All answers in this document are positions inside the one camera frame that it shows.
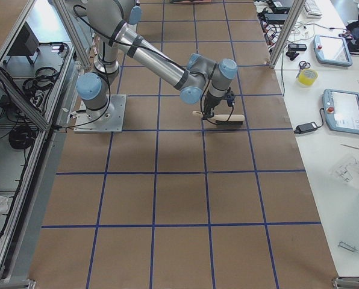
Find aluminium frame post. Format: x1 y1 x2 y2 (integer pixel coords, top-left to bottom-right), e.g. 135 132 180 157
269 0 305 69

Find black power adapter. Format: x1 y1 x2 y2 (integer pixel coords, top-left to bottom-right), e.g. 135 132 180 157
294 122 319 134

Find beige hand brush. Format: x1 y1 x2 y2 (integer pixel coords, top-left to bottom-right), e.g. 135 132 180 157
192 111 245 125

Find blue teach pendant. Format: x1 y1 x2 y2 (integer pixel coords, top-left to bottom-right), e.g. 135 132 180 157
322 89 359 135
313 35 353 67

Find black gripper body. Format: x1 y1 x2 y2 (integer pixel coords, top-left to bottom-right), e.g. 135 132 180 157
203 89 225 114

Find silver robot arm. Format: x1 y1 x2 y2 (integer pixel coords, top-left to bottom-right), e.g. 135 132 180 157
71 1 238 123

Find lower blue teach pendant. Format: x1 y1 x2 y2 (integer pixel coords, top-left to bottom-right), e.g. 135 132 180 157
322 89 359 135

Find upper blue teach pendant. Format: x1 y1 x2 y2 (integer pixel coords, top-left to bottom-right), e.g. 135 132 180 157
313 35 353 67

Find black handled scissors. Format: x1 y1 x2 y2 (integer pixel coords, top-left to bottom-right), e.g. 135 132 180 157
296 61 311 78

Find yellow tape roll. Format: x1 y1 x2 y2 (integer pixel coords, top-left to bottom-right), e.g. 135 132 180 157
298 69 318 86

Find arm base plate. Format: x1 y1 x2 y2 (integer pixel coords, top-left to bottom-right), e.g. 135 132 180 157
73 95 127 133

